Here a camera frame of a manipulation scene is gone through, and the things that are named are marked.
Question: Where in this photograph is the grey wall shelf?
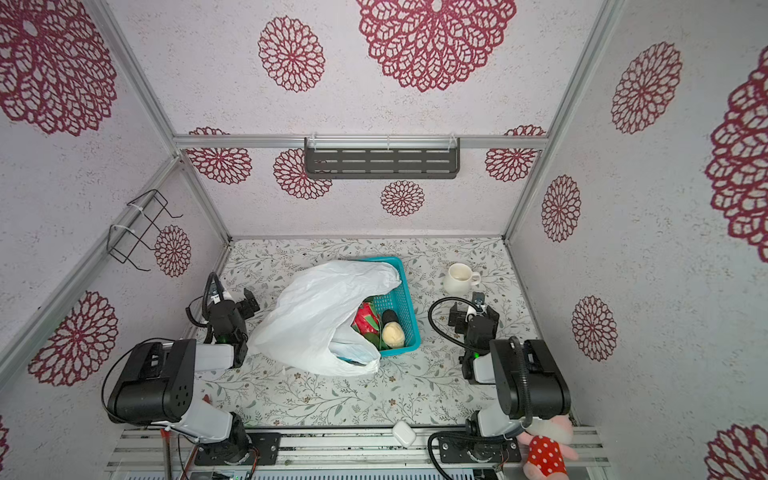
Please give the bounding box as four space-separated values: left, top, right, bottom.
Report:
304 137 461 180

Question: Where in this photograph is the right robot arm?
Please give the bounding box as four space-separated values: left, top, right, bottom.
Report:
448 294 571 438

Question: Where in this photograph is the pink plush toy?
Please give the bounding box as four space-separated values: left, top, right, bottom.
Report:
517 415 579 480

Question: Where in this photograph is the red dragon fruit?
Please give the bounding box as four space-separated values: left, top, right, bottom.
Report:
352 302 381 336

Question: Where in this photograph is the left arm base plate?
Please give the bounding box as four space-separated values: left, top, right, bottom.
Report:
193 431 281 467

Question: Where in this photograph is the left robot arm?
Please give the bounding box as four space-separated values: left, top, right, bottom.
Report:
104 289 260 464

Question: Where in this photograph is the white ceramic mug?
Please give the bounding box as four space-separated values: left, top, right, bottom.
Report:
443 263 482 296

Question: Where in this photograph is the white earbuds case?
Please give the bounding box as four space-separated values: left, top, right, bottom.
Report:
391 421 417 448

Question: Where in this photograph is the white plastic bag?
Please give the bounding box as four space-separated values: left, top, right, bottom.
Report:
248 260 402 377

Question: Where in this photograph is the beige round fruit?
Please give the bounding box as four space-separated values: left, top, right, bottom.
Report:
381 322 406 349

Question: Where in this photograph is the teal plastic basket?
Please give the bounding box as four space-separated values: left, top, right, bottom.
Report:
323 256 421 365

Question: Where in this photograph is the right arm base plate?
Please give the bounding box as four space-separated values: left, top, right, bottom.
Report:
437 432 522 464

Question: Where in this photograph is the black wire wall rack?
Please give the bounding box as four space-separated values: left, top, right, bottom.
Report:
105 189 183 272

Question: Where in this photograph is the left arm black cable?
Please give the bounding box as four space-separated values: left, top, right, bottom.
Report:
185 271 226 330

